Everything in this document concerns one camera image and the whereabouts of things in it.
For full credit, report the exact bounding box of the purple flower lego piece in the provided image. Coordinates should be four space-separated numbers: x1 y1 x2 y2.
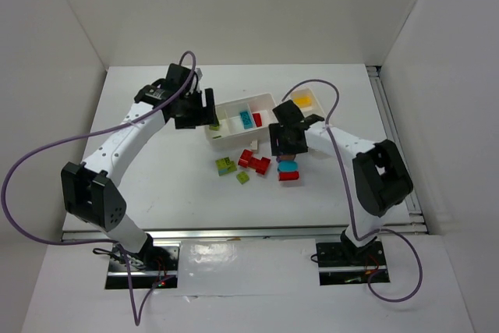
276 154 296 162

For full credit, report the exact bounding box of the teal long lego brick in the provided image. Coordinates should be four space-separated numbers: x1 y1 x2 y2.
239 111 253 129

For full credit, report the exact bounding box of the small red lego brick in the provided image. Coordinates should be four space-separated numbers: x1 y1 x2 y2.
252 112 263 127

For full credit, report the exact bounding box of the yellow lego brick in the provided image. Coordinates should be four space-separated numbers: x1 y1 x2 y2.
292 94 313 108

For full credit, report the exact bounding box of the red lego cluster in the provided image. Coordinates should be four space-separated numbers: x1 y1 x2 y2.
238 149 271 175

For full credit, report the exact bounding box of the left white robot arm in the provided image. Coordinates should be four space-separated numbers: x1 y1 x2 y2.
61 63 217 267

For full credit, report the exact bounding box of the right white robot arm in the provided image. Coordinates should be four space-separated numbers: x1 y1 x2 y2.
268 100 413 258

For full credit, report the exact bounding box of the teal rounded lego brick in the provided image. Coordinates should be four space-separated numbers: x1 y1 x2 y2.
278 160 299 173

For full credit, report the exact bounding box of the wide white divided tray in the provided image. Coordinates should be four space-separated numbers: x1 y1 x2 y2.
204 93 276 149

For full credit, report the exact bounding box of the white small lego piece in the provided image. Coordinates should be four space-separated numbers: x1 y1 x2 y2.
250 140 259 151

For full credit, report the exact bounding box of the red rounded lego brick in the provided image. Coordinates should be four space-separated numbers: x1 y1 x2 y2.
278 171 300 182

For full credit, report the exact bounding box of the narrow white divided tray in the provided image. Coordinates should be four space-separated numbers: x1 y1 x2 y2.
289 87 326 118

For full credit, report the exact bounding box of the green and teal lego stack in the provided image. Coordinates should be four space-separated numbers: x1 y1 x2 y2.
215 157 237 176

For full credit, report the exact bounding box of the small green square lego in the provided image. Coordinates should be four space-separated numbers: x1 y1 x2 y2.
236 171 250 185

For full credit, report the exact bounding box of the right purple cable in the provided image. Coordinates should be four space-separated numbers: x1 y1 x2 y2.
281 79 423 303

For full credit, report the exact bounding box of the purple cable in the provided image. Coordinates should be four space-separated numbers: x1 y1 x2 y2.
2 50 197 327
281 79 423 303

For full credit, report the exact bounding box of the aluminium rail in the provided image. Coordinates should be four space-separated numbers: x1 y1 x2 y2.
62 222 428 242

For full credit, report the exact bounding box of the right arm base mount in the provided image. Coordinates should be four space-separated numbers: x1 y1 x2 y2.
310 241 390 285

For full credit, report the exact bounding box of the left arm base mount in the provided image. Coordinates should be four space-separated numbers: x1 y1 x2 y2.
92 243 180 290

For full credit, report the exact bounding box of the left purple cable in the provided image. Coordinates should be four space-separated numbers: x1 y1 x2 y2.
2 50 197 327

